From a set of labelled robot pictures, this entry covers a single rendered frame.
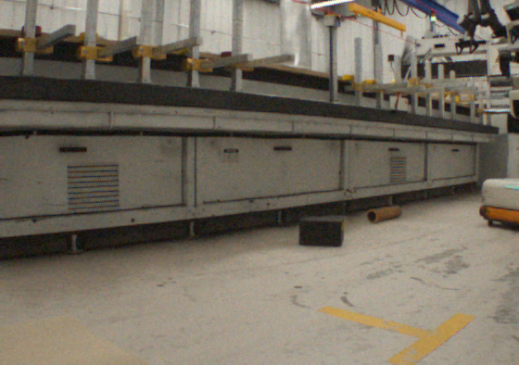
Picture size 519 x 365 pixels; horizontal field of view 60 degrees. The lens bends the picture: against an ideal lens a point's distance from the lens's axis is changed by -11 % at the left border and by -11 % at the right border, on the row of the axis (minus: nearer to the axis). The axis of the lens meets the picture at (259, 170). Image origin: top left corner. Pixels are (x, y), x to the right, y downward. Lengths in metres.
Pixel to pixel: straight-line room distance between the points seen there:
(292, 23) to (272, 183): 4.88
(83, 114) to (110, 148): 0.35
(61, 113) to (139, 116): 0.34
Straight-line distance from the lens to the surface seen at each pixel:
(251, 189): 2.71
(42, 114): 1.83
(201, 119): 2.19
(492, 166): 5.75
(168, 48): 1.94
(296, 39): 7.41
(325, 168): 3.19
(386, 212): 3.11
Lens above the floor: 0.46
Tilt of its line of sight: 3 degrees down
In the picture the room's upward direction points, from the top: 1 degrees clockwise
